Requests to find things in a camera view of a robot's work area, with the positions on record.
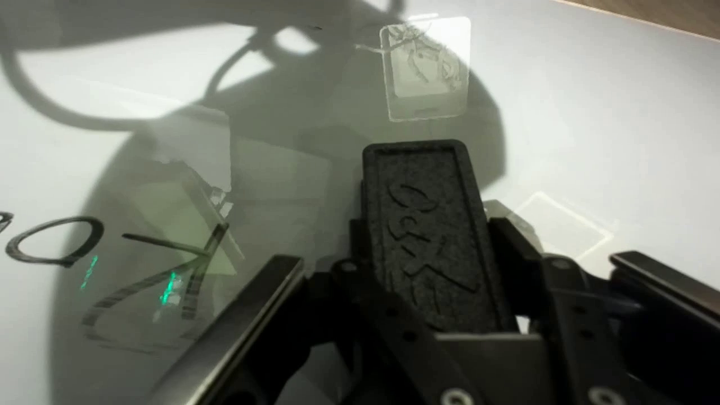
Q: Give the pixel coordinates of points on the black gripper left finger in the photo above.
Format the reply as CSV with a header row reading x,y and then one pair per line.
x,y
255,329

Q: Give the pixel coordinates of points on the dark grey board eraser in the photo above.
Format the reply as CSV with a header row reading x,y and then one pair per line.
x,y
436,232

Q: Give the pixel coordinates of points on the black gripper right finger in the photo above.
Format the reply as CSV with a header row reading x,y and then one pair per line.
x,y
581,329

